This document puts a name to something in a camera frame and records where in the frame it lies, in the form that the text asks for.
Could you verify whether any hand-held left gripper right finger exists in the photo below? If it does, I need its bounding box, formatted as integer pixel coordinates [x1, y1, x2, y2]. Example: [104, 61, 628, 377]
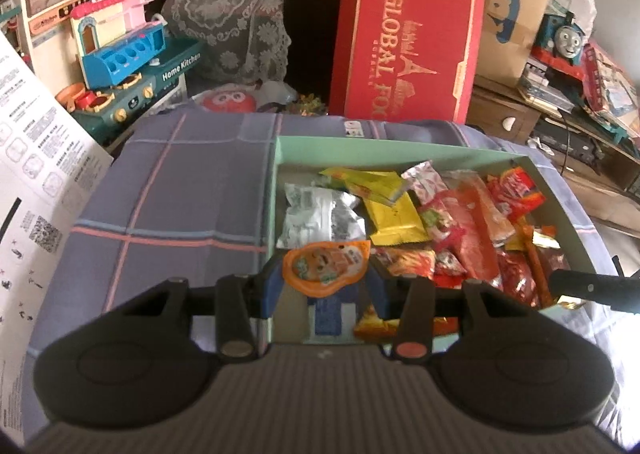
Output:
[367, 264, 543, 364]

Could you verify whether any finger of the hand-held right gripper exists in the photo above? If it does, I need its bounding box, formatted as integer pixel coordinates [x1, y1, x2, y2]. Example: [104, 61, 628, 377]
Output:
[549, 256, 640, 314]

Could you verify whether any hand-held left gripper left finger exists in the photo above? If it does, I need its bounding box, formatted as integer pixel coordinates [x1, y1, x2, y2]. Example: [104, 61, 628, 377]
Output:
[112, 254, 288, 361]

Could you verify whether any dark red snack packet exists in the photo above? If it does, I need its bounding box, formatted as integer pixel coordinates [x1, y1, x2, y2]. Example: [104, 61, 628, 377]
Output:
[530, 226, 571, 297]

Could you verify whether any red yellow patterned snack packet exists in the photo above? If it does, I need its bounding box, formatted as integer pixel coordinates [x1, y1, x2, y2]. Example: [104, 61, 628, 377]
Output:
[372, 246, 436, 280]

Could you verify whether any orange packet with silver seam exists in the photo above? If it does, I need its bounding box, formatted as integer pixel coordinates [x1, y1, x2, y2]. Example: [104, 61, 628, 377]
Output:
[515, 219, 553, 307]

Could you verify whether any small jelly cup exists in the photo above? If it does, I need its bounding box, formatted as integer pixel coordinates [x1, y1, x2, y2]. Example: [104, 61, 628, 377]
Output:
[281, 240, 373, 296]

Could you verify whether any yellow lined snack packet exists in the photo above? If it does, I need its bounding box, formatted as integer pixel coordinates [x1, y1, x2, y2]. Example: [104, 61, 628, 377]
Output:
[362, 194, 428, 247]

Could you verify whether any small red snack packet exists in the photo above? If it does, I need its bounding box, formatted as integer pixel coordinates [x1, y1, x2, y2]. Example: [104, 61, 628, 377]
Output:
[432, 249, 468, 287]

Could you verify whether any silver foil snack packet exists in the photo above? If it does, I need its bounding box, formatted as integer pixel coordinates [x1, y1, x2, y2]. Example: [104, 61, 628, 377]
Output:
[276, 183, 366, 251]

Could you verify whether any red rainbow candy packet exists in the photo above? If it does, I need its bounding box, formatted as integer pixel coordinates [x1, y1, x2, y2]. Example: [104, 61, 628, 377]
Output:
[419, 194, 468, 255]

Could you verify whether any yellow green snack packet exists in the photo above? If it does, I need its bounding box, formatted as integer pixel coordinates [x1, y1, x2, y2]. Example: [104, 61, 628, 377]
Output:
[320, 166, 411, 207]

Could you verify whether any clear orange biscuit packet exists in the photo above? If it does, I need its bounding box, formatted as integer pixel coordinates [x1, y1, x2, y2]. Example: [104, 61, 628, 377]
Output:
[440, 171, 516, 285]

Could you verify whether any red packet with white print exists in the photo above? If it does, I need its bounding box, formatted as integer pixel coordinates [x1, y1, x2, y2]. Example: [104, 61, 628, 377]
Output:
[487, 166, 547, 215]

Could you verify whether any pink floral snack packet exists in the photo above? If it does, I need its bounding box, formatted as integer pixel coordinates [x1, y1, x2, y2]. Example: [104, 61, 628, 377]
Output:
[401, 160, 448, 202]

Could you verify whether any mint green cardboard box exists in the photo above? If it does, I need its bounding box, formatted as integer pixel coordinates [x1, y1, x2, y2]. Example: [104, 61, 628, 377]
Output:
[270, 135, 598, 346]

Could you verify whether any black electronic device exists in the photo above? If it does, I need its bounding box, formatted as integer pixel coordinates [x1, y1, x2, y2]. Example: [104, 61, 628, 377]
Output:
[530, 119, 626, 170]

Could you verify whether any red round toy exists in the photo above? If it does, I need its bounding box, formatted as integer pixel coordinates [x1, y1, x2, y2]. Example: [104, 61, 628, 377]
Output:
[200, 88, 261, 115]

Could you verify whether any wooden cabinet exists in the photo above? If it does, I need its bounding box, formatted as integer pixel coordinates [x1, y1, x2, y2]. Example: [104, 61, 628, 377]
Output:
[465, 79, 640, 235]

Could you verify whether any colourful picture box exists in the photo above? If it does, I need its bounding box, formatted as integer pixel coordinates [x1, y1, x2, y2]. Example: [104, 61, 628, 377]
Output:
[582, 41, 640, 145]

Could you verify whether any blue toy train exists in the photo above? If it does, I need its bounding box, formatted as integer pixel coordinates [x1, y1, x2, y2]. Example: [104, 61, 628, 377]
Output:
[530, 11, 588, 77]

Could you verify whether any red gift box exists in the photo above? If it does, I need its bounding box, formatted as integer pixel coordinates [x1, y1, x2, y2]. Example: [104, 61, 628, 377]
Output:
[329, 0, 487, 125]

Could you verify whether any brown cardboard box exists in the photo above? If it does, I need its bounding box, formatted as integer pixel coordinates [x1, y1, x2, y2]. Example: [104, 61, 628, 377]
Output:
[470, 0, 558, 87]

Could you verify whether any white instruction sheet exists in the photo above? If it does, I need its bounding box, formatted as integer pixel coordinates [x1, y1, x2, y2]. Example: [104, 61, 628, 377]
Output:
[0, 31, 115, 435]

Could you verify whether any blue pink toy kitchen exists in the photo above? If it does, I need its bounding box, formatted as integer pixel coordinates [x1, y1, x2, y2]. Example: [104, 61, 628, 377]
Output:
[55, 0, 203, 145]

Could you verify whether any grey lace cushion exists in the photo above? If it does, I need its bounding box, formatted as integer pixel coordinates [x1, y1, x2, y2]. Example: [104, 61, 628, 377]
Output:
[161, 0, 293, 85]

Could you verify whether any black cable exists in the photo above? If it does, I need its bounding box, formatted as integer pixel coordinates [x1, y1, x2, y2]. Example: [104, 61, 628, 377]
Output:
[559, 111, 572, 175]

